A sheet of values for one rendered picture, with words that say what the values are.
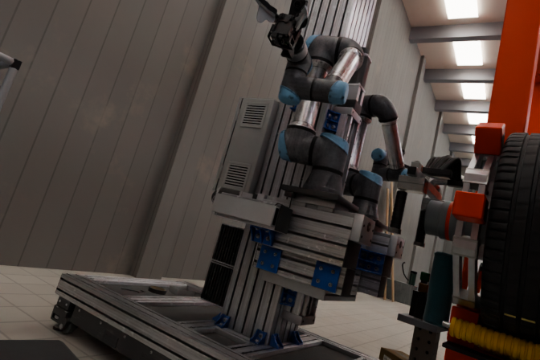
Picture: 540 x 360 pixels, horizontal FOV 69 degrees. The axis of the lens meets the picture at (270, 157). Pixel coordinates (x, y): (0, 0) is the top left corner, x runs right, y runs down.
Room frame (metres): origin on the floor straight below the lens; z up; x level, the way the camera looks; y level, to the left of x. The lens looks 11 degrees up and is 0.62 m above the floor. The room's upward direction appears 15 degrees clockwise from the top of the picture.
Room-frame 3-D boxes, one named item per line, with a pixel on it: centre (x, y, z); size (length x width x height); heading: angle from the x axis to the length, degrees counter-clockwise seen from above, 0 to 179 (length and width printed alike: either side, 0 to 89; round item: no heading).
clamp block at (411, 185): (1.33, -0.50, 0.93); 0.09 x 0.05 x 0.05; 53
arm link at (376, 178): (1.86, -0.49, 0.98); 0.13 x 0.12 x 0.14; 42
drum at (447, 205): (1.38, -0.71, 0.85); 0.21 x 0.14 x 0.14; 53
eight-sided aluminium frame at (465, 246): (1.34, -0.77, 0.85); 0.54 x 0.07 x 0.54; 143
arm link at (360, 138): (1.95, -0.40, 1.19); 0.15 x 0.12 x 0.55; 42
